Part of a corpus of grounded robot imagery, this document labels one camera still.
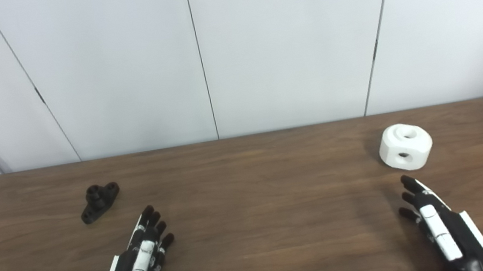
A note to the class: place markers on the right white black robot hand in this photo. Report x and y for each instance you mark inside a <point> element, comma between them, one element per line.
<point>439,230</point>

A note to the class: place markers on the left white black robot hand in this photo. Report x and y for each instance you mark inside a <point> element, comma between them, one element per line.
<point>139,268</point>

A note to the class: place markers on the black plastic holder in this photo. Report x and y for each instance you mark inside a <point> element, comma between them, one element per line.
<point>97,203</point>

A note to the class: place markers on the round white plastic piece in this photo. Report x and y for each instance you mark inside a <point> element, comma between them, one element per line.
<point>415,146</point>

